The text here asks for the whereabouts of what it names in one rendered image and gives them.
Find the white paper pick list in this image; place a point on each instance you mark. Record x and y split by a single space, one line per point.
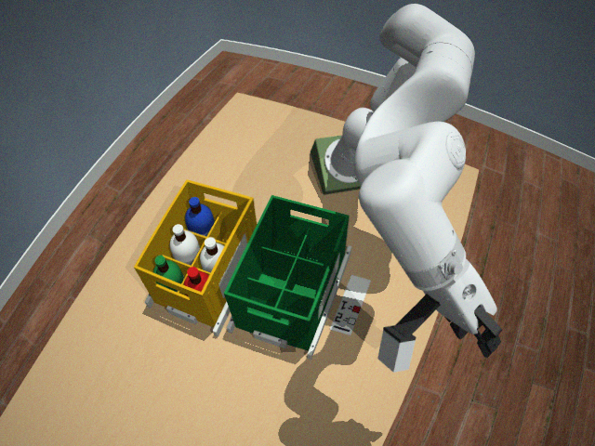
350 305

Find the yellow crate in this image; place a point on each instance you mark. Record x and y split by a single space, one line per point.
238 223

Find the red bottle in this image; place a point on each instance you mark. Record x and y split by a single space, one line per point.
196 279

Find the blue bottle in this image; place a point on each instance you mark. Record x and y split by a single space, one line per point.
199 218

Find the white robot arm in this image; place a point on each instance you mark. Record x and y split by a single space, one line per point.
403 198

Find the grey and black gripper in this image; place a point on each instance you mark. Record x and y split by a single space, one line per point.
471 310

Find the green plastic bottle crate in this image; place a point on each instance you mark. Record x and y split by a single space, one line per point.
283 244

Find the white bottle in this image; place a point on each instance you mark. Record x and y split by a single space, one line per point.
184 245

